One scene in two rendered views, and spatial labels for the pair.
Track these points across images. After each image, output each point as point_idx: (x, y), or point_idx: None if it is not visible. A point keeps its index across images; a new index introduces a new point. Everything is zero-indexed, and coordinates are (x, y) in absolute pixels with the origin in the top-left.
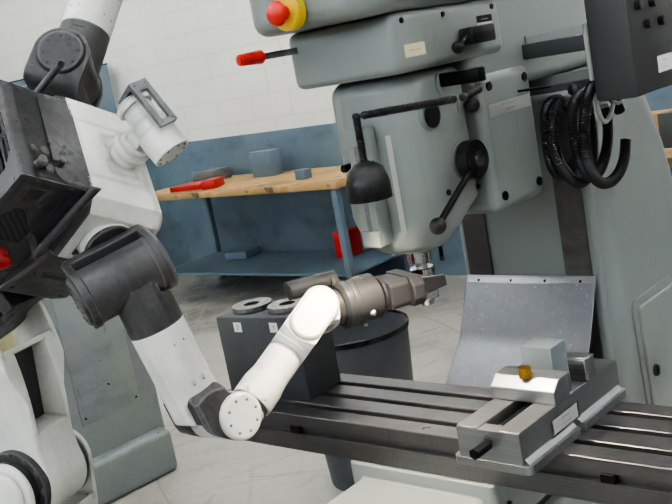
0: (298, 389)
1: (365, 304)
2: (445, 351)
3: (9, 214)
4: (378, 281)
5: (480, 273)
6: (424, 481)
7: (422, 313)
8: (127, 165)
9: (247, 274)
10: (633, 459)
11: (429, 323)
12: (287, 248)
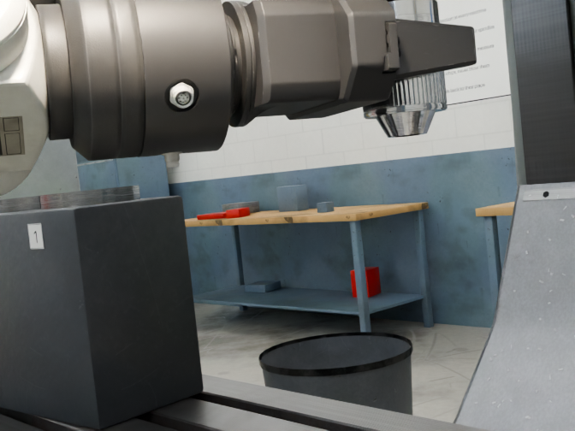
0: (77, 396)
1: (147, 51)
2: (459, 403)
3: None
4: (228, 8)
5: (551, 180)
6: None
7: (436, 360)
8: None
9: (261, 305)
10: None
11: (443, 371)
12: (307, 286)
